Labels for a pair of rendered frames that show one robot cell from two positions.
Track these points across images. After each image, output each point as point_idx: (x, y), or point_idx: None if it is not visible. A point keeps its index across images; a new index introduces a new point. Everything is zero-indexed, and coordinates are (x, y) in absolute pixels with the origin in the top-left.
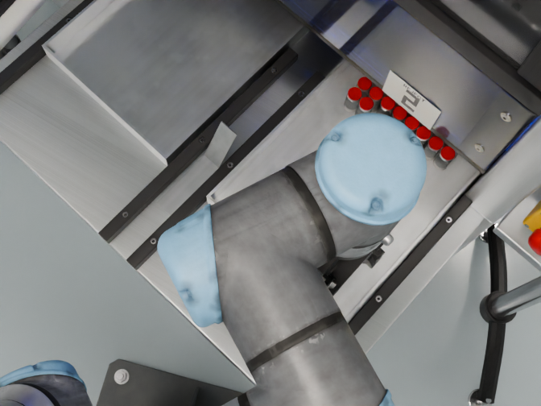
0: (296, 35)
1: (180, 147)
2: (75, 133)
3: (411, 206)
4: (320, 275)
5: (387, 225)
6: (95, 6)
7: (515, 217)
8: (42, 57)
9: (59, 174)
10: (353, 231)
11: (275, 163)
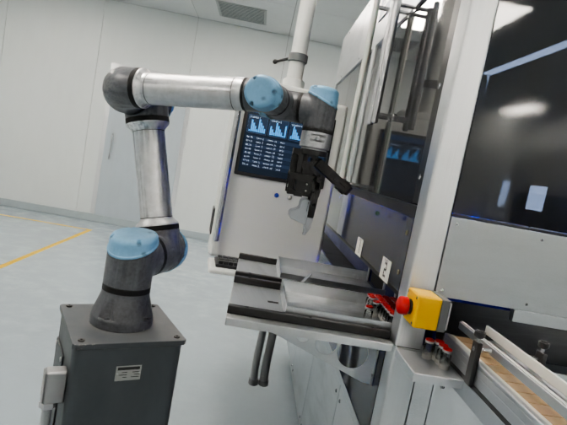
0: (366, 288)
1: (288, 277)
2: (261, 270)
3: (326, 99)
4: (292, 99)
5: (316, 103)
6: (305, 263)
7: (410, 352)
8: (274, 263)
9: (243, 269)
10: (308, 98)
11: (317, 298)
